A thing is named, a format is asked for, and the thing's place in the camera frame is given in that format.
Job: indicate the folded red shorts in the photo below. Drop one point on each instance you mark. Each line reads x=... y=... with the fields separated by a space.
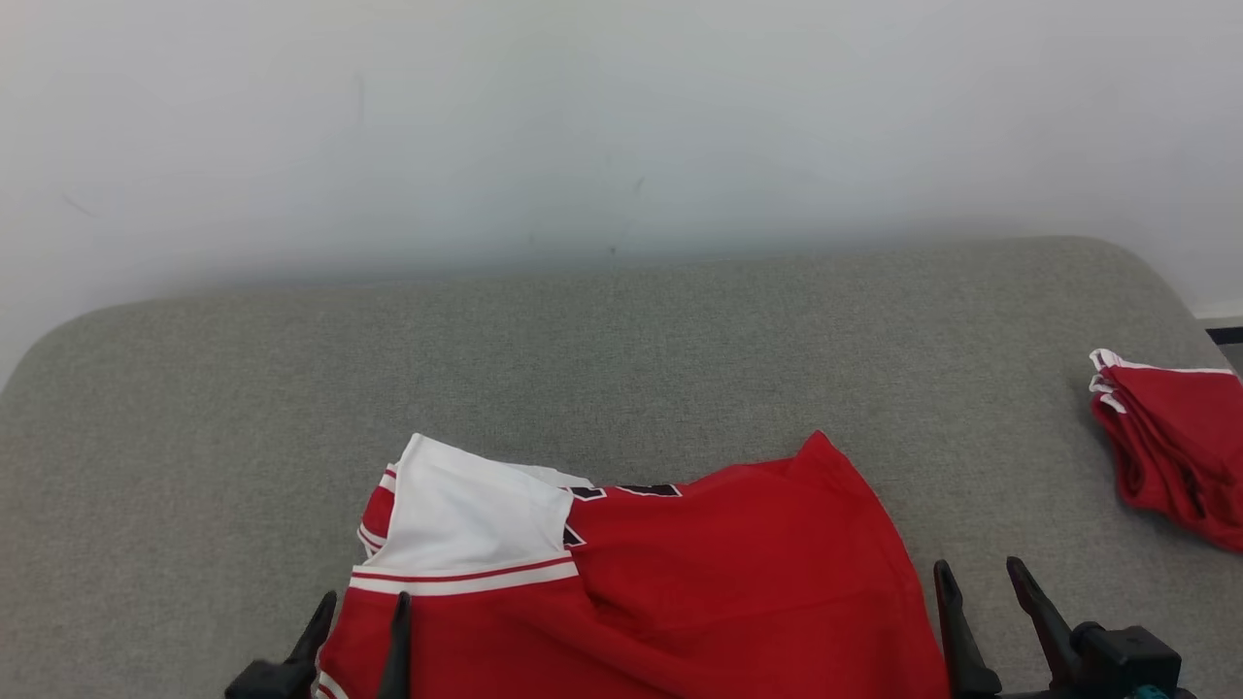
x=1185 y=437

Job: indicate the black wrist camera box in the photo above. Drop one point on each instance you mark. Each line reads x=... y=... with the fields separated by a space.
x=1126 y=655

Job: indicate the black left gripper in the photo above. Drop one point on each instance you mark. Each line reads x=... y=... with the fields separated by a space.
x=272 y=682

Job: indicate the dark wall baseboard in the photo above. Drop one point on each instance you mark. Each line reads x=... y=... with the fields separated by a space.
x=1222 y=325

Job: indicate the red and white jersey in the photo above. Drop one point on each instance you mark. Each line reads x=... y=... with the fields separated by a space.
x=738 y=592

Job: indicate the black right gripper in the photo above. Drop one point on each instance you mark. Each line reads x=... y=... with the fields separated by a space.
x=1034 y=693

